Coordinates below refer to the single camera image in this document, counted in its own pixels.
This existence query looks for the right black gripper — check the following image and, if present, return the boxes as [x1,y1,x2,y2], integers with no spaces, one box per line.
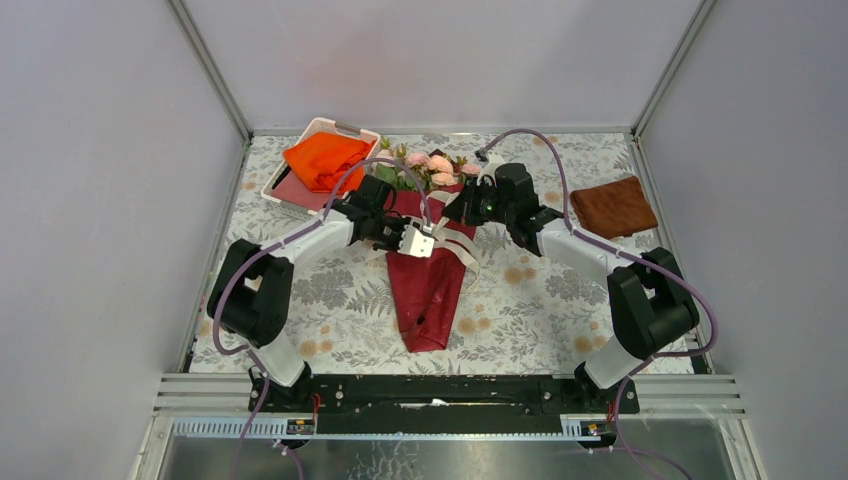
[441,177,514,228]

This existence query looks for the pink fake flower bunch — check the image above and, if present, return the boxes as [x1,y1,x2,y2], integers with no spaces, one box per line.
[367,138,482,192]

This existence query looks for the cream printed ribbon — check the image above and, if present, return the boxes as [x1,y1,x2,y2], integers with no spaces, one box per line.
[365,190,482,290]

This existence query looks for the dark red wrapping paper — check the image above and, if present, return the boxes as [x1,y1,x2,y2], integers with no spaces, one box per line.
[387,184,476,353]

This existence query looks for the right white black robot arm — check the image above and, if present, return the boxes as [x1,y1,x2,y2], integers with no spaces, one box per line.
[442,163,700,412]

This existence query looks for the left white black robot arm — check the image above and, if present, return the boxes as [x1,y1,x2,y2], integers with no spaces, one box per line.
[206,175,416,411]

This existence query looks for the orange folded cloth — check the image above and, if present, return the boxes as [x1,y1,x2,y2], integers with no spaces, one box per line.
[283,132,375,193]

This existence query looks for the pink paper sheet in basket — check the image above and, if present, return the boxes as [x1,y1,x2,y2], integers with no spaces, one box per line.
[270,167,330,215]

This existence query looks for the white plastic basket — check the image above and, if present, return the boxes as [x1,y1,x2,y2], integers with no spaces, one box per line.
[261,117,381,215]

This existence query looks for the brown folded cloth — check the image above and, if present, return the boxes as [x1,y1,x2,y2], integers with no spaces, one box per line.
[569,176,658,239]

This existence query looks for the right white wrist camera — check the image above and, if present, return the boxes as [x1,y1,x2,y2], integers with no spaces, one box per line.
[475,149,505,185]

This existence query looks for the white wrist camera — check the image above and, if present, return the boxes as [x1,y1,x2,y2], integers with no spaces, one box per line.
[475,149,505,185]
[397,223,435,258]

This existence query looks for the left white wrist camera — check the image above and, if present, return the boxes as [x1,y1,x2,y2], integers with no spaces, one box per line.
[397,223,435,258]

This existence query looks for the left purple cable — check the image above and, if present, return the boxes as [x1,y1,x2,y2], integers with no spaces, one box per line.
[211,156,435,480]

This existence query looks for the purple cable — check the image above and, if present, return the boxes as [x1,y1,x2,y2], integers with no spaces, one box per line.
[475,128,720,480]
[211,156,435,480]

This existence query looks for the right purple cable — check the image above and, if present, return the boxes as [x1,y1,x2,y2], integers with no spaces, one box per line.
[475,128,720,480]

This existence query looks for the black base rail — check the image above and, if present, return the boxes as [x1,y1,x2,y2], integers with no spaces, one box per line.
[248,374,640,434]

